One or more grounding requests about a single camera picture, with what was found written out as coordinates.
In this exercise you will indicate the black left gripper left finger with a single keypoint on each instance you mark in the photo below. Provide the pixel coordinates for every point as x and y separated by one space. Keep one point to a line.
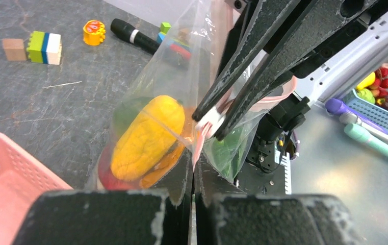
157 215

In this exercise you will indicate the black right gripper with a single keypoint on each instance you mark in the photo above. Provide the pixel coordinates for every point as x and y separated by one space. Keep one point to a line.
297 35

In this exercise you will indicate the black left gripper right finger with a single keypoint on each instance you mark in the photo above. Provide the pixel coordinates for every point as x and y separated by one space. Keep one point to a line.
226 215

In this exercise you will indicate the orange toy ginger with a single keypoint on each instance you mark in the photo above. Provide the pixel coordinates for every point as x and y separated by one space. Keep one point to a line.
172 156

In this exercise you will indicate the red toy chili pepper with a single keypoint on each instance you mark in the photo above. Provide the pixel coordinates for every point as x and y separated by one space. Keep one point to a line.
105 176

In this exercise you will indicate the clear dotted zip top bag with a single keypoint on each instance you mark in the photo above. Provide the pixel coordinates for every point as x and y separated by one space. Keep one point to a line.
203 27

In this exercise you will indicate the yellow toy squash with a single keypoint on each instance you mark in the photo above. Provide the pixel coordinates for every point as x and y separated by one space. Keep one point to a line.
148 138

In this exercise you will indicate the purple toy microphone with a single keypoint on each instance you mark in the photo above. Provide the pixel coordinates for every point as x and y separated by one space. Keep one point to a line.
338 107

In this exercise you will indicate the white grey toy microphone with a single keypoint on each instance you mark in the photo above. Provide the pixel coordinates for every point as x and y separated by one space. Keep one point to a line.
349 118

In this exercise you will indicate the blue basket of toy fruit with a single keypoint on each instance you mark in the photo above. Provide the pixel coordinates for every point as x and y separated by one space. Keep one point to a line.
370 98

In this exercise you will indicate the red blue toy brick house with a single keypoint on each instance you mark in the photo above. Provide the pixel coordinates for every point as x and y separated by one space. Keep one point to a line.
176 46

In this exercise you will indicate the teal toy microphone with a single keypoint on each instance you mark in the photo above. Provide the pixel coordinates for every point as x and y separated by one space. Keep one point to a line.
362 135

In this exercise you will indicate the small green cube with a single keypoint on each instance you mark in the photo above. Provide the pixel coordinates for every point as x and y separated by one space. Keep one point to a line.
165 27

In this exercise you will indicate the pink perforated plastic basket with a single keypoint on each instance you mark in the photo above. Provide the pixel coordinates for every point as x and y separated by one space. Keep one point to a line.
22 179

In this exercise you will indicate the black toy microphone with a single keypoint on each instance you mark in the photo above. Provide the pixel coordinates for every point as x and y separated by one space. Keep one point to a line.
128 33

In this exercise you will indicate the yellow butterfly toy brick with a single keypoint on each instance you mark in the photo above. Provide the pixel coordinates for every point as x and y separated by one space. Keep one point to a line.
94 33

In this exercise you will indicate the green white stacked toy bricks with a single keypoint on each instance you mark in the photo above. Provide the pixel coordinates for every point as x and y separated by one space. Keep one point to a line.
42 47

